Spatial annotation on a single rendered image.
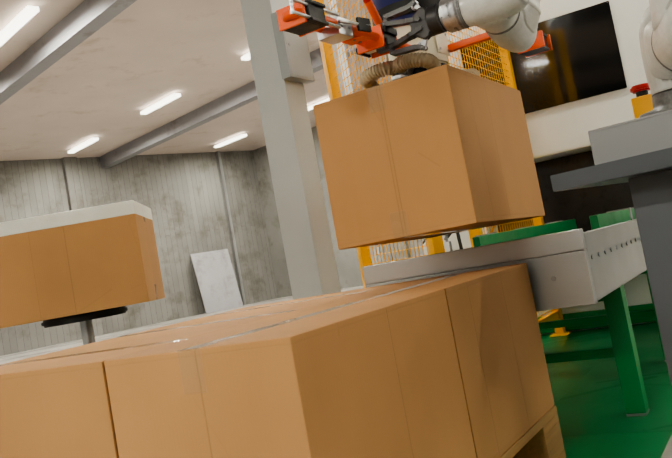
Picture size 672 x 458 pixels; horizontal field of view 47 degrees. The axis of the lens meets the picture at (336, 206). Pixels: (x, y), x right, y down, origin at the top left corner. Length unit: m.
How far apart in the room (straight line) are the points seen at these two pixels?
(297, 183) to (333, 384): 2.24
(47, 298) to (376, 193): 1.60
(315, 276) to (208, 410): 2.16
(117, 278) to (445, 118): 1.64
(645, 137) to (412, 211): 0.58
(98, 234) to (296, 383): 2.08
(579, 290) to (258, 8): 2.03
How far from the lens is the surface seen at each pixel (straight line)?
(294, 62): 3.51
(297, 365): 1.18
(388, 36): 2.11
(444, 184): 1.95
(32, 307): 3.23
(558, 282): 2.28
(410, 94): 2.00
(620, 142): 1.91
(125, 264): 3.14
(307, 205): 3.41
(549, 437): 2.21
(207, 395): 1.28
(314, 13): 1.81
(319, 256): 3.42
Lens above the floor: 0.64
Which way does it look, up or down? 4 degrees up
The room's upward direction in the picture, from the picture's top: 10 degrees counter-clockwise
